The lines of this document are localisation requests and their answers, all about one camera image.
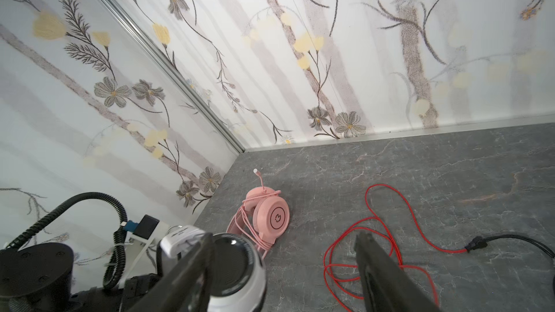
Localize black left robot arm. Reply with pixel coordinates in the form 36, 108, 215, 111
1, 192, 161, 311

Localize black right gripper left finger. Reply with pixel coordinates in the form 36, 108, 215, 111
131, 233, 215, 311

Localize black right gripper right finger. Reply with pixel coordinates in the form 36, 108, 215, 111
355, 233, 439, 311

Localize black white headphones red cable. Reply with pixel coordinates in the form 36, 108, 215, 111
155, 183, 555, 312

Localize pink headphones with cable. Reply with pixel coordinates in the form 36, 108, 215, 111
225, 169, 291, 259

